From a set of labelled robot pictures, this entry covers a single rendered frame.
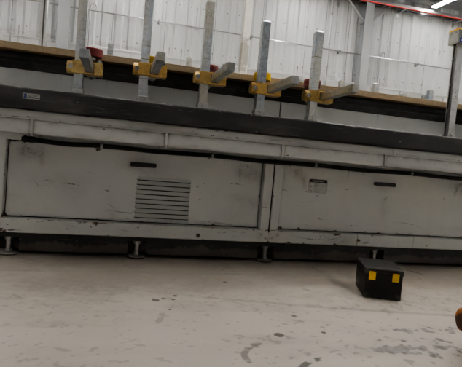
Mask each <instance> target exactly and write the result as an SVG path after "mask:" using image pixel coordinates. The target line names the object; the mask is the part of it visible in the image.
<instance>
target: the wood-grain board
mask: <svg viewBox="0 0 462 367"><path fill-rule="evenodd" d="M0 49H1V50H12V51H17V52H27V53H33V54H39V55H49V56H55V57H60V58H71V59H75V50H68V49H61V48H56V47H46V46H41V45H35V44H25V43H20V42H10V41H4V40H0ZM99 61H102V63H108V64H114V65H120V66H130V67H133V63H138V62H141V60H140V59H134V58H124V57H119V56H113V55H104V54H103V59H101V60H99ZM94 62H98V60H95V61H94ZM165 65H166V66H167V72H173V73H179V74H189V75H193V74H194V71H200V68H197V67H191V66H182V65H176V64H170V63H165ZM227 80H233V81H239V82H248V83H251V82H256V81H254V75H249V74H239V73H231V74H230V75H229V76H227ZM280 80H282V79H275V78H271V81H270V82H266V83H268V84H273V83H275V82H278V81H280ZM303 84H304V82H299V84H298V85H295V86H293V87H290V88H292V89H298V90H308V89H307V88H304V87H303ZM337 88H339V87H333V86H327V85H322V84H321V87H320V88H319V89H318V90H319V91H325V92H326V91H327V90H334V89H337ZM346 96H351V97H357V98H367V99H373V100H384V101H389V102H394V103H405V104H411V105H416V106H427V107H432V108H443V109H446V105H447V102H441V101H436V100H426V99H421V98H411V97H405V96H400V95H390V94H385V93H378V92H369V91H363V90H359V92H358V93H355V94H352V95H346ZM457 111H462V104H458V105H457Z"/></svg>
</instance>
